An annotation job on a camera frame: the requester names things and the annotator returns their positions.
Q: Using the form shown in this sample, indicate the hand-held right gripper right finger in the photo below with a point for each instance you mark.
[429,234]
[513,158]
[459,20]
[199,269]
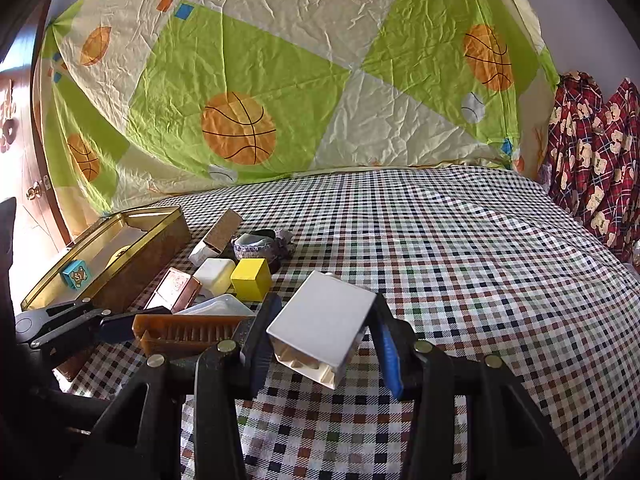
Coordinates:
[391,360]

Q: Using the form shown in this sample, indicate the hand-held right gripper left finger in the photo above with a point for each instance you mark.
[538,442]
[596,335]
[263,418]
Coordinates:
[259,360]

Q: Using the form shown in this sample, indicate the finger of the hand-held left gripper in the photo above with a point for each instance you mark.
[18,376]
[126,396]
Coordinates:
[116,329]
[70,309]

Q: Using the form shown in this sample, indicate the clear plastic box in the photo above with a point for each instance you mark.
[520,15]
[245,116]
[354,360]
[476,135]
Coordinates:
[217,306]

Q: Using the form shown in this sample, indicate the copper coloured small box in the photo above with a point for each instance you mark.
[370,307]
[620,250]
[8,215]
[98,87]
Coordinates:
[172,290]

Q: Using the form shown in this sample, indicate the white wall charger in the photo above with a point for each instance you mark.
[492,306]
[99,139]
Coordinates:
[320,317]

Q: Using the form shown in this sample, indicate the gold metal tin box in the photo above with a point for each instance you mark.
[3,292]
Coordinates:
[145,255]

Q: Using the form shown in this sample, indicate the yellow cube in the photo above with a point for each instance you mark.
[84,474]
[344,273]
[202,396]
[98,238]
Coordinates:
[250,280]

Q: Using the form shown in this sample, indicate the blue bear cube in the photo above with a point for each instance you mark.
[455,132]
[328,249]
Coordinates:
[75,275]

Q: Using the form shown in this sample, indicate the yellow smiley face block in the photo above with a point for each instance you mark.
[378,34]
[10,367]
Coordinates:
[119,255]

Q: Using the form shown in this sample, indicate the cream white plastic block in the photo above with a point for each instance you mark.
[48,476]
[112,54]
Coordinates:
[215,275]

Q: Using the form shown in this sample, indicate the checkered tablecloth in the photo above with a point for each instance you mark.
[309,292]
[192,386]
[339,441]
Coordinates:
[450,270]

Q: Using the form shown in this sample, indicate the crumpled wrapper piece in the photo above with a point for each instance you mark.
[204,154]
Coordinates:
[252,247]

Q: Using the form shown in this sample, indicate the small purple patterned piece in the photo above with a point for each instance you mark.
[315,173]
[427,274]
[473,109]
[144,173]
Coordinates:
[285,242]

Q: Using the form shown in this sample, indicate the brass door knob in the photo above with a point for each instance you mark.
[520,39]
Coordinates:
[34,191]

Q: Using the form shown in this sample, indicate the small brown cardboard box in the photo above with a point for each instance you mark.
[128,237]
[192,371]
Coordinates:
[217,235]

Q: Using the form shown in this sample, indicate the wooden door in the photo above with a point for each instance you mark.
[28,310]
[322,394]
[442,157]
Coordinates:
[20,160]

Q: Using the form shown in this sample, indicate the red plaid bear cloth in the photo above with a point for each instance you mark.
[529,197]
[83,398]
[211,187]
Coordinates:
[595,160]

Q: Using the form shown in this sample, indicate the basketball print bed sheet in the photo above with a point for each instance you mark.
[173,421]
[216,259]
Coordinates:
[280,60]

